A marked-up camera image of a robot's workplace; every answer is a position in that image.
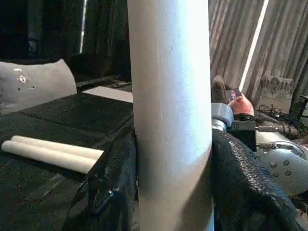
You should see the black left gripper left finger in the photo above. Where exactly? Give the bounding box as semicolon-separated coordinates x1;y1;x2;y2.
63;130;140;231

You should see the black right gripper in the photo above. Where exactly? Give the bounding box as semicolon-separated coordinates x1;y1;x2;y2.
231;115;258;151

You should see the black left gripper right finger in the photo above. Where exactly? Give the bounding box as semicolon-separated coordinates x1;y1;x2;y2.
212;129;308;231

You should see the white plastic table leg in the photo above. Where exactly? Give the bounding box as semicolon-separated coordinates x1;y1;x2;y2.
1;141;97;175
127;0;215;231
11;135;104;160

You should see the pale bystander hand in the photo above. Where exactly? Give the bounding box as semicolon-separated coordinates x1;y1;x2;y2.
230;94;255;116

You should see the dark smartphone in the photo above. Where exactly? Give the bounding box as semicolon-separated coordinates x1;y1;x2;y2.
225;88;243;103

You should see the black table mat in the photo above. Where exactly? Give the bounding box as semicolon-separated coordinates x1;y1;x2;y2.
0;91;140;231

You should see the white flat sheet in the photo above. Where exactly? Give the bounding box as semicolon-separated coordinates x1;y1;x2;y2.
83;86;134;103

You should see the grey curtain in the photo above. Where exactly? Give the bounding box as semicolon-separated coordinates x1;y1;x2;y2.
209;0;308;102

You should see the light grey cushion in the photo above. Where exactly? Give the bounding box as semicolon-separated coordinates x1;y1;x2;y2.
0;59;77;115

